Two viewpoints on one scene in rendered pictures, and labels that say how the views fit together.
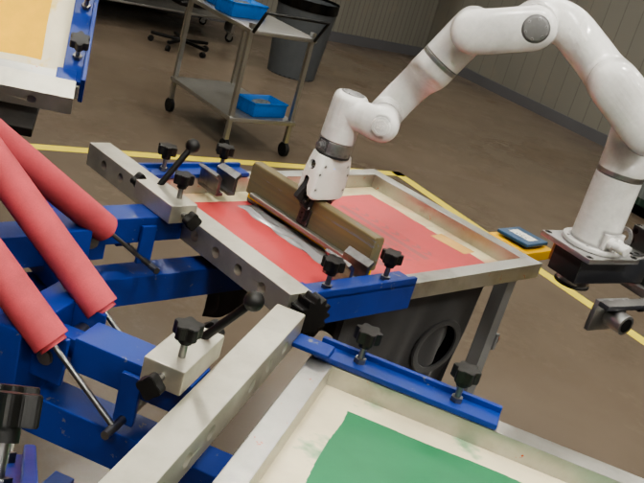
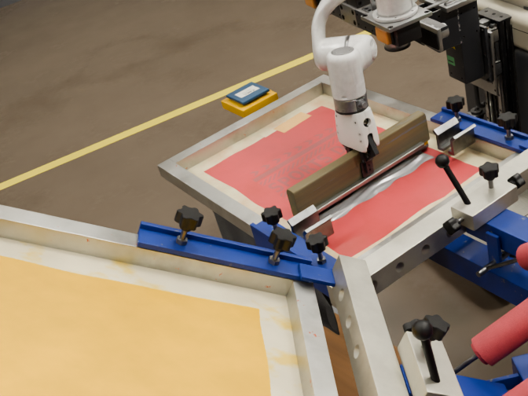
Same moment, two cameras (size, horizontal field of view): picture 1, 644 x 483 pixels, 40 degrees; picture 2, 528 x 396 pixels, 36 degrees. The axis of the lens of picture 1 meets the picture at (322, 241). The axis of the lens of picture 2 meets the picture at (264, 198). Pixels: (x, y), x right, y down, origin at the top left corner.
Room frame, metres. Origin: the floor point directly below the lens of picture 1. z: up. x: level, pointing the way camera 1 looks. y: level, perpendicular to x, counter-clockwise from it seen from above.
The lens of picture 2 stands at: (1.43, 1.65, 2.01)
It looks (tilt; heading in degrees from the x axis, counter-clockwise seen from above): 32 degrees down; 292
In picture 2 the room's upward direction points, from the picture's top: 16 degrees counter-clockwise
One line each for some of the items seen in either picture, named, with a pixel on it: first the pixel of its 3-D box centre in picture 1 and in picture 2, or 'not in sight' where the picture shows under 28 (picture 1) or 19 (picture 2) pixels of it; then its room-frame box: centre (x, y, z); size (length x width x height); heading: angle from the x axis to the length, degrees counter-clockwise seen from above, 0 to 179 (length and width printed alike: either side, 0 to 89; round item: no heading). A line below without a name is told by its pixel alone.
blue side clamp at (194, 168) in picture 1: (190, 180); (301, 256); (1.92, 0.33, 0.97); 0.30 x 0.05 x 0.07; 138
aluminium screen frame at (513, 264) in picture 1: (343, 227); (331, 164); (1.91, -0.04, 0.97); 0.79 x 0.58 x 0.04; 138
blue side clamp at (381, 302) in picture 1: (352, 295); (483, 138); (1.55, -0.08, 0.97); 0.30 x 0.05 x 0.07; 138
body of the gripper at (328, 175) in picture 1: (326, 171); (354, 124); (1.82, 0.03, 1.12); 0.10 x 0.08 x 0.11; 138
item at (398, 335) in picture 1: (389, 340); not in sight; (1.83, -0.21, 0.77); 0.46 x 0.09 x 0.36; 138
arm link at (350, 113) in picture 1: (362, 123); (353, 64); (1.80, -0.01, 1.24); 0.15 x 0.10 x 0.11; 88
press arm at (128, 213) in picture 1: (134, 223); (508, 231); (1.49, 0.34, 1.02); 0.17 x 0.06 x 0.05; 138
